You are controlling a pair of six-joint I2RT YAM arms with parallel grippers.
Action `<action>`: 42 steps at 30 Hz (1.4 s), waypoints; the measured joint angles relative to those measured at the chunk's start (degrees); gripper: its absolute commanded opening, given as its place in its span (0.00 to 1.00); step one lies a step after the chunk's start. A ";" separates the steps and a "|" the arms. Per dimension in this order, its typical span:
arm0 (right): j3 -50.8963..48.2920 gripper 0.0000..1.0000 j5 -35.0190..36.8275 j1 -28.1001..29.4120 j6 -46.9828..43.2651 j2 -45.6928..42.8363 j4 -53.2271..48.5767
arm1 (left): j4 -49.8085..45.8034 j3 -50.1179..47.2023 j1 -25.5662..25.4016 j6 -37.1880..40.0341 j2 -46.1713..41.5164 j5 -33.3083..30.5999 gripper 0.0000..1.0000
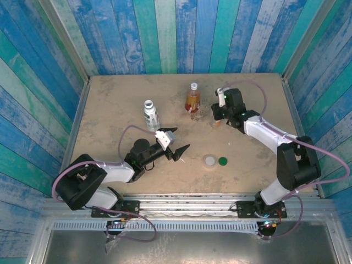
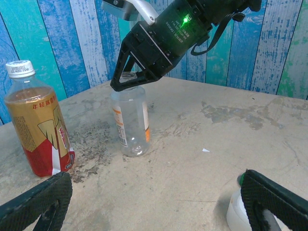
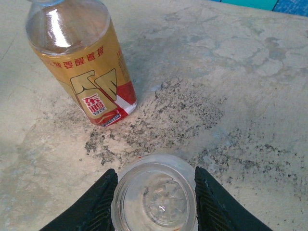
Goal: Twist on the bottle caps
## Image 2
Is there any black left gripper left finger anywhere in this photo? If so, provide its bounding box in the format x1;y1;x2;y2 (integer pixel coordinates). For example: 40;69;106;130
0;171;73;231

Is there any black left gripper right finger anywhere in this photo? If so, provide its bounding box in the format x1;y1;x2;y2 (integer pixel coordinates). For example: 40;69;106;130
240;169;308;231

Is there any large translucent white cap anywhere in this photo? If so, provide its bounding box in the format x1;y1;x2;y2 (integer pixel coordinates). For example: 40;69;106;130
226;187;287;231

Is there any tea bottle red gold label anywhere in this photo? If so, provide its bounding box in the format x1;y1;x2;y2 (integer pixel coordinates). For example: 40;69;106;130
3;72;76;178

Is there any clear bottle with orange label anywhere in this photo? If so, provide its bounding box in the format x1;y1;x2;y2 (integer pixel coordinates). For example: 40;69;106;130
110;71;152;157

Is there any small white bottle cap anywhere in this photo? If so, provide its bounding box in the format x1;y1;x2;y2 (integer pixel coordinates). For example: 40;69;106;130
5;60;36;79

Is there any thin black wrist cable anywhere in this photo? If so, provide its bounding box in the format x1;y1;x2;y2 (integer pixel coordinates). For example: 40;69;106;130
191;12;246;56

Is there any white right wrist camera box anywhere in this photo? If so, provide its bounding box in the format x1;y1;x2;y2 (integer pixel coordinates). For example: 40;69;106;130
101;0;157;26

